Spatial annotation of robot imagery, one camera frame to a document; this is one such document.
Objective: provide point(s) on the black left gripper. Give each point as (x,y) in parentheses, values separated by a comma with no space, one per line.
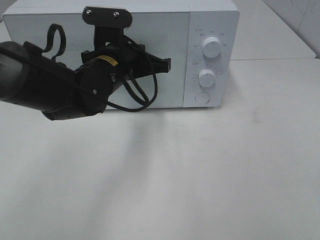
(110,43)

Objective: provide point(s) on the white microwave door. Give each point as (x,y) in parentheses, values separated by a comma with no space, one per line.
(164,35)

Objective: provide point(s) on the round white door button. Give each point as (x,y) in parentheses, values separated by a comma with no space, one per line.
(202,98)

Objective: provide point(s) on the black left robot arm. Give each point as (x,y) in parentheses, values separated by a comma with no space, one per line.
(29,79)

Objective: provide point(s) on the lower white microwave knob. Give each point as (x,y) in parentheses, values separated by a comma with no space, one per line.
(206,78)

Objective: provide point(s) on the white microwave knob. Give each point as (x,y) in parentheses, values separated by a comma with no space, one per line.
(211,47)
(206,78)

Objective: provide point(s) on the white microwave oven body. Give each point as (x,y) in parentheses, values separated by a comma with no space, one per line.
(207,18)

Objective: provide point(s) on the upper white microwave knob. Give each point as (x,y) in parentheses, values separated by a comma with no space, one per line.
(211,47)

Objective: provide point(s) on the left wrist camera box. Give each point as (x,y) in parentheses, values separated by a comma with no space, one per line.
(106,17)

